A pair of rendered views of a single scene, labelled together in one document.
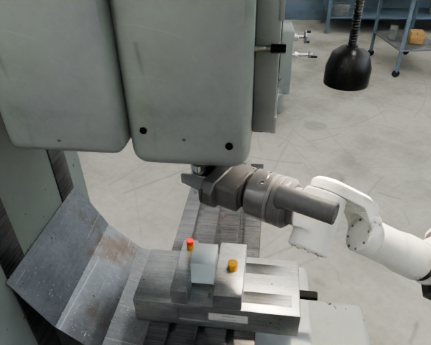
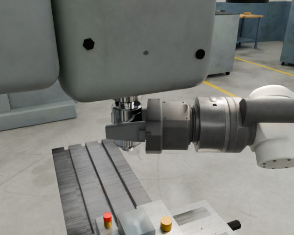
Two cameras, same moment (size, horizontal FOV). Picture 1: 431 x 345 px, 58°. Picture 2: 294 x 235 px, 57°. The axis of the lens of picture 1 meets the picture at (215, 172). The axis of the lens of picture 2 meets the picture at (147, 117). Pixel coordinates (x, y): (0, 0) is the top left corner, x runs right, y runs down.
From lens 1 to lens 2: 0.40 m
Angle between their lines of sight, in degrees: 28
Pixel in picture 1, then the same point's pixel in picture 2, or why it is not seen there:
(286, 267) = (201, 208)
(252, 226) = (136, 187)
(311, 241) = not seen: outside the picture
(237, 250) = (157, 208)
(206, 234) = (97, 210)
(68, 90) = not seen: outside the picture
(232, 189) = (185, 122)
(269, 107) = not seen: hidden behind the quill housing
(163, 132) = (118, 44)
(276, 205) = (247, 121)
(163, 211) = not seen: outside the picture
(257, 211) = (220, 138)
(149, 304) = not seen: outside the picture
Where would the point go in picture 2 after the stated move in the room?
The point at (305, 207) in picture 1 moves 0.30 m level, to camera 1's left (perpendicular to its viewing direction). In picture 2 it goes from (286, 110) to (59, 183)
